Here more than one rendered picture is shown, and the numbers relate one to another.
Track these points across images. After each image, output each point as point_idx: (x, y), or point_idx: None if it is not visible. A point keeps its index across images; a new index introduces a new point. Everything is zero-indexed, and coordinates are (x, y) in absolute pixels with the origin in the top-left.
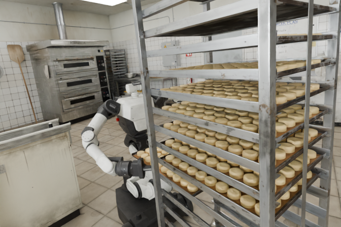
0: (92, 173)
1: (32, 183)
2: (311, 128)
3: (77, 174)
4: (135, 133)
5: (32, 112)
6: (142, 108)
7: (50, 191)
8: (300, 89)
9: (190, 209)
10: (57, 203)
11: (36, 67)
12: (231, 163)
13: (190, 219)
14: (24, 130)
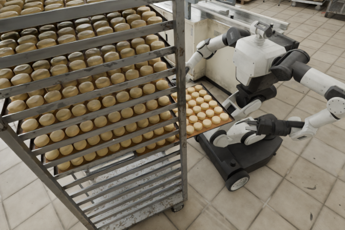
0: (313, 103)
1: (228, 57)
2: (41, 142)
3: (310, 93)
4: (235, 78)
5: None
6: (244, 59)
7: (234, 72)
8: None
9: (226, 184)
10: (234, 83)
11: None
12: None
13: (226, 190)
14: (260, 18)
